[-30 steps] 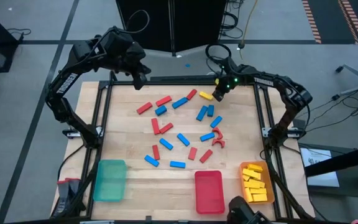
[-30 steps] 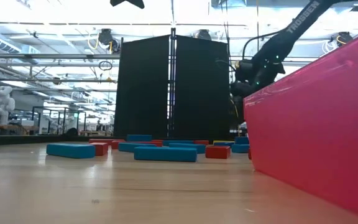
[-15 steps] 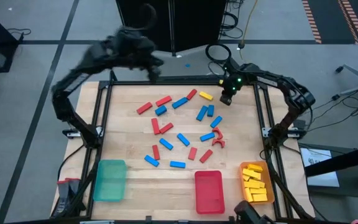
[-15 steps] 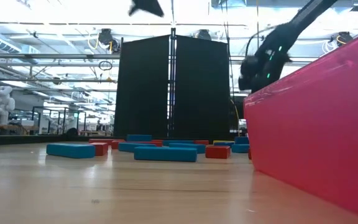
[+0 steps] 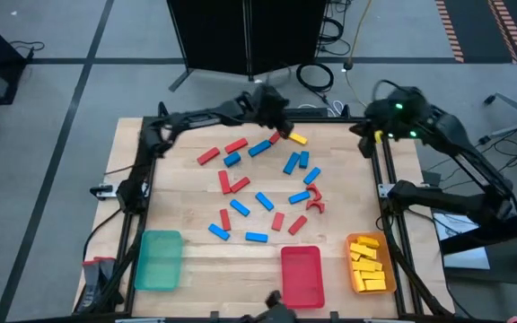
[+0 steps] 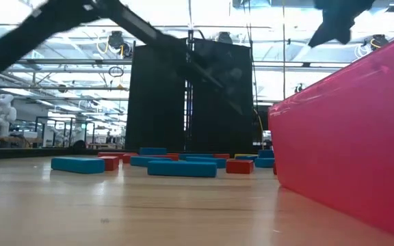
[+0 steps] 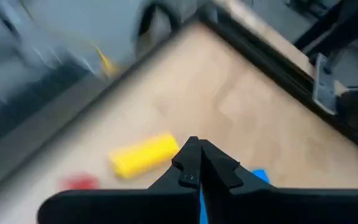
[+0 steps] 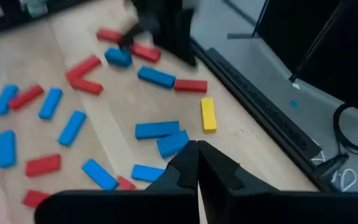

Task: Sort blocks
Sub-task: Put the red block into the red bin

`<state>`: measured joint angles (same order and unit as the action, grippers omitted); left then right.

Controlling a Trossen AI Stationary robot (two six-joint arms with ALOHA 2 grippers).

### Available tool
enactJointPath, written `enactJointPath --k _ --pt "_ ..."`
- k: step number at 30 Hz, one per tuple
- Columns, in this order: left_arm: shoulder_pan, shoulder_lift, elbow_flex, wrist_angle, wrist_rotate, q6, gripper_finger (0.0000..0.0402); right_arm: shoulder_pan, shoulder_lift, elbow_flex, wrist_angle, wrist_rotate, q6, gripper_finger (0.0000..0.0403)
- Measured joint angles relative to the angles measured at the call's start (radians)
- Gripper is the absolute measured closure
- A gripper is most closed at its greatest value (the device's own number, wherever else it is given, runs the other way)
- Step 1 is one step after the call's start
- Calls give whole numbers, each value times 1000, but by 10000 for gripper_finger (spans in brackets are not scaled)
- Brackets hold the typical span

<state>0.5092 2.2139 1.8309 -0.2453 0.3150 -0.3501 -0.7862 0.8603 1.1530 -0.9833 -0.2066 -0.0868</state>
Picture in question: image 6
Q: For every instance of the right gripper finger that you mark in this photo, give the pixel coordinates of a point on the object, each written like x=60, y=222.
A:
x=335, y=29

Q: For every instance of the black aluminium table frame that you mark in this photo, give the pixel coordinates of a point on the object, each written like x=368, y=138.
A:
x=29, y=153

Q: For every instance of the red flat wooden block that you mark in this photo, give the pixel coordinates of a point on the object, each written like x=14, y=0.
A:
x=239, y=166
x=128, y=159
x=221, y=156
x=174, y=157
x=111, y=163
x=109, y=154

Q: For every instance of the blue thick wooden block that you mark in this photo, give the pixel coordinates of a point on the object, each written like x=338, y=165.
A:
x=266, y=153
x=152, y=151

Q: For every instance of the red translucent plastic bin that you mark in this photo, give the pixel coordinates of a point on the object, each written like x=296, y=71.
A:
x=354, y=136

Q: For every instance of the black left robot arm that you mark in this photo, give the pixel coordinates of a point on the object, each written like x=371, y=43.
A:
x=29, y=30

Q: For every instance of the long wooden workbench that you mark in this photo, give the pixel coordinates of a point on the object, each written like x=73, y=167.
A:
x=15, y=139

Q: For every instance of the black folding partition screen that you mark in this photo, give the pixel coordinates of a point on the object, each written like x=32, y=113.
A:
x=156, y=102

